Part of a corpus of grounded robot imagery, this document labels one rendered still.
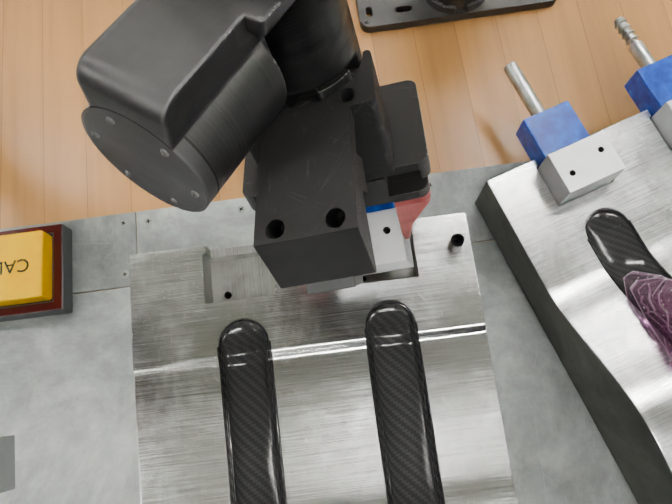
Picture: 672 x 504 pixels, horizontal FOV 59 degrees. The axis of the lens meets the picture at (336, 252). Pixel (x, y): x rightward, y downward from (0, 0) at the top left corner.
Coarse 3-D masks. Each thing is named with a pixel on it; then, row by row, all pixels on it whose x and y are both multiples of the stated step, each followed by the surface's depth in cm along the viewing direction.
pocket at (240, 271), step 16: (208, 256) 47; (224, 256) 47; (240, 256) 48; (256, 256) 48; (208, 272) 47; (224, 272) 48; (240, 272) 48; (256, 272) 48; (208, 288) 46; (224, 288) 48; (240, 288) 48; (256, 288) 48; (272, 288) 48
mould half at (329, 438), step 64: (192, 256) 46; (448, 256) 45; (192, 320) 44; (256, 320) 44; (320, 320) 44; (448, 320) 44; (192, 384) 44; (320, 384) 43; (448, 384) 43; (192, 448) 43; (320, 448) 42; (448, 448) 42
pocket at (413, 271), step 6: (414, 252) 46; (414, 258) 46; (414, 264) 47; (396, 270) 48; (402, 270) 48; (408, 270) 48; (414, 270) 47; (366, 276) 48; (372, 276) 48; (378, 276) 48; (384, 276) 48; (390, 276) 47; (396, 276) 47; (402, 276) 47; (408, 276) 47; (414, 276) 47; (366, 282) 47
